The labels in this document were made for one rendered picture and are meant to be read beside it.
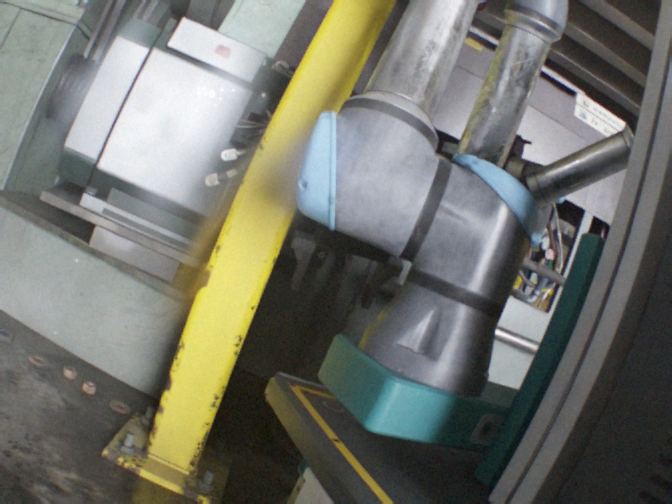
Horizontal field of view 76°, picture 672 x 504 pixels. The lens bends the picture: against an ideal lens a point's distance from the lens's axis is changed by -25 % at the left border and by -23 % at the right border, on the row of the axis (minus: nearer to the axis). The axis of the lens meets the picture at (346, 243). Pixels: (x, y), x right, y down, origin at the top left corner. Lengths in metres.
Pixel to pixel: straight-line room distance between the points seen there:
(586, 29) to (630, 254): 2.06
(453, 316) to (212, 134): 0.86
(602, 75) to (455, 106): 1.18
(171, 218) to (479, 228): 0.85
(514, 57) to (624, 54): 1.89
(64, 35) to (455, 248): 1.28
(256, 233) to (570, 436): 0.59
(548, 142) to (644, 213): 1.55
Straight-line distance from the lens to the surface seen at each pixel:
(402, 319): 0.54
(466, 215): 0.54
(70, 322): 1.35
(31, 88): 1.55
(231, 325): 0.89
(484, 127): 0.76
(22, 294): 1.42
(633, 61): 2.66
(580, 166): 1.07
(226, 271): 0.89
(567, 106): 2.19
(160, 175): 1.25
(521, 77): 0.77
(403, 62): 0.61
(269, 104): 1.21
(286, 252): 1.32
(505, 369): 1.99
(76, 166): 1.28
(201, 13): 2.02
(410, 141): 0.56
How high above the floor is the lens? 0.51
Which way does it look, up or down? 1 degrees up
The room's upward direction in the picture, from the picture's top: 23 degrees clockwise
